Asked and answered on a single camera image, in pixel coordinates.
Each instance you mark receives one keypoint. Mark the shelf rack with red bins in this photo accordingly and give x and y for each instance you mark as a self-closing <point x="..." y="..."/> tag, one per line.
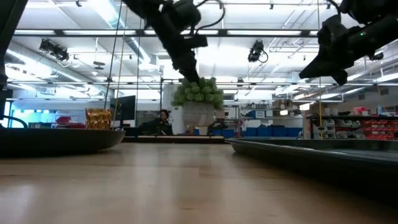
<point x="351" y="117"/>

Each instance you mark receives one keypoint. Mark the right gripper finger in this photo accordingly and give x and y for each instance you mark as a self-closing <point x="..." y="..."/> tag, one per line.
<point x="340" y="77"/>
<point x="320" y="68"/>

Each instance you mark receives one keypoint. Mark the black computer monitor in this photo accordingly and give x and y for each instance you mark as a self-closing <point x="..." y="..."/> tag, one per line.
<point x="124" y="107"/>

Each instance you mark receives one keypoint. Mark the person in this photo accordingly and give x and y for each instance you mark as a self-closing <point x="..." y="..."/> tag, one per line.
<point x="161" y="121"/>

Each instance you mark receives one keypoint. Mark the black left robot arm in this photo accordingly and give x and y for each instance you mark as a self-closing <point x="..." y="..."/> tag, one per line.
<point x="140" y="6"/>

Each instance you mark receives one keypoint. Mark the blue storage bin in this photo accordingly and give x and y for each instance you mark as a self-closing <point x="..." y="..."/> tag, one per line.
<point x="250" y="132"/>
<point x="295" y="132"/>
<point x="280" y="132"/>
<point x="265" y="132"/>

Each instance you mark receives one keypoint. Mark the amber faceted cup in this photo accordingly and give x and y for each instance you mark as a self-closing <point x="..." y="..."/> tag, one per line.
<point x="98" y="119"/>

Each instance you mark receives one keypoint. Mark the black hanging camera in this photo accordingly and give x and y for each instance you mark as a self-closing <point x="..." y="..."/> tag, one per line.
<point x="255" y="51"/>
<point x="54" y="49"/>

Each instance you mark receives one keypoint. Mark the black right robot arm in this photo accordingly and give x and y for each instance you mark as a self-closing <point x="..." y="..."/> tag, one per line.
<point x="379" y="18"/>

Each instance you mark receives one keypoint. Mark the black rectangular tray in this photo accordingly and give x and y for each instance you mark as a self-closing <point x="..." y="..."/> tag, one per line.
<point x="311" y="152"/>

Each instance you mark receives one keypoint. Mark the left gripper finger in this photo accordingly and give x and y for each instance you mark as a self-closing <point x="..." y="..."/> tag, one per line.
<point x="186" y="73"/>
<point x="193" y="71"/>

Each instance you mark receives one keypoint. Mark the black round plate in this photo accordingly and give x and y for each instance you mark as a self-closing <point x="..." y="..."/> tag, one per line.
<point x="56" y="140"/>

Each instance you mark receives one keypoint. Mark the black aluminium table frame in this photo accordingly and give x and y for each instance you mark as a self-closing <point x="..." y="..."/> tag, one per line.
<point x="9" y="31"/>

